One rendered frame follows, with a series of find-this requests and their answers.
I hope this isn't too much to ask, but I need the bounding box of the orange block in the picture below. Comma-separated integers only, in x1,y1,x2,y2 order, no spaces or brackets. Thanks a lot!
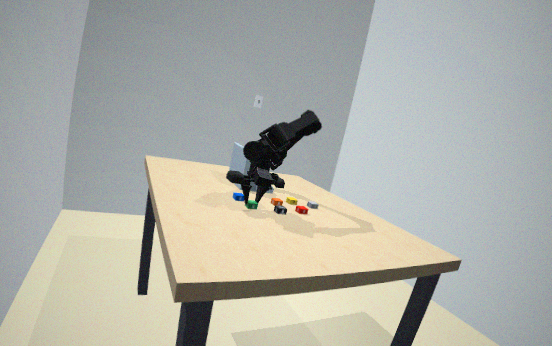
271,198,283,206

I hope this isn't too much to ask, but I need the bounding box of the yellow block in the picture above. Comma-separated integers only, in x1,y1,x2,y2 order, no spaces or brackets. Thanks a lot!
286,197,298,205

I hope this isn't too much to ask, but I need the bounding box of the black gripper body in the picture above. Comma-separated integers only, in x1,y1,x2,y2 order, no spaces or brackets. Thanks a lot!
226,159,285,188

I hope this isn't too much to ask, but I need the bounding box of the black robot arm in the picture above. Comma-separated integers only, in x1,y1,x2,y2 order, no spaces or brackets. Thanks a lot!
243,110,322,188

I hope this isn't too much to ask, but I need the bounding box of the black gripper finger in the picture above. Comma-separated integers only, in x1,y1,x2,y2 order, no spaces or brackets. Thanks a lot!
255,186,273,203
240,184,252,205

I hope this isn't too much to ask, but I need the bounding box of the blue block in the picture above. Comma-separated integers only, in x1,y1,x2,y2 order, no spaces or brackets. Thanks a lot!
232,193,244,201

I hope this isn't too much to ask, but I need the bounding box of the green block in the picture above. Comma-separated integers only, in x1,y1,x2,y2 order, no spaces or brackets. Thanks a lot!
244,200,258,210

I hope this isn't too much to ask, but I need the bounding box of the red block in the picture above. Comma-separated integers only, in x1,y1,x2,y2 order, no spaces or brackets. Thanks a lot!
295,206,308,215

